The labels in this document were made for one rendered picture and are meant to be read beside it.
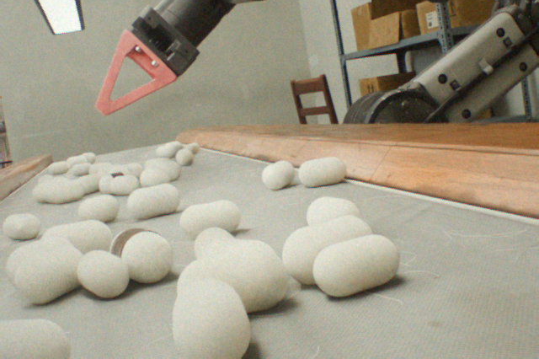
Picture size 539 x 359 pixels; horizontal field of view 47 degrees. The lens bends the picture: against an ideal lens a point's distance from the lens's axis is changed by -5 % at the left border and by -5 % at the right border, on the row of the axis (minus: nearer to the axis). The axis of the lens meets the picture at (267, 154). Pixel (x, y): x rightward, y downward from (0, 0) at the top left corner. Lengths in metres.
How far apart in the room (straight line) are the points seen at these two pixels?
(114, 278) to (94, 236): 0.08
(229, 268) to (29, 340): 0.06
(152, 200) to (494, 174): 0.23
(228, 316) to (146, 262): 0.10
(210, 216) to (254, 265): 0.14
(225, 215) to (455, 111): 0.62
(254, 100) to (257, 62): 0.31
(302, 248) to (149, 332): 0.06
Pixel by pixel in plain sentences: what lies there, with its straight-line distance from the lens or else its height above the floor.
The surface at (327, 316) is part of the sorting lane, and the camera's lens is 0.20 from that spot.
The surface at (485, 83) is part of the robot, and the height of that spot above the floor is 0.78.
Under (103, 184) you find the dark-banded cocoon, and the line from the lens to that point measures 0.64.
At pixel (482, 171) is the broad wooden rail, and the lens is 0.34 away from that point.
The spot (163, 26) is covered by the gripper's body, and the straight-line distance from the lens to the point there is 0.59.
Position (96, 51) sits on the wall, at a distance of 5.09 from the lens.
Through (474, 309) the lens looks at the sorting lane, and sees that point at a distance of 0.19.
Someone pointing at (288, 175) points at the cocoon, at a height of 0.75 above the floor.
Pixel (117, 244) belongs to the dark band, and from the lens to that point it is 0.28.
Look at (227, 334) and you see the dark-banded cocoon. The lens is 0.16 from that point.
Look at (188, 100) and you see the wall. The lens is 5.15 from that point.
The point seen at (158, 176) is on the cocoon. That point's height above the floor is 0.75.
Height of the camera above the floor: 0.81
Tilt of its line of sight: 5 degrees down
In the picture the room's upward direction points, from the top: 9 degrees counter-clockwise
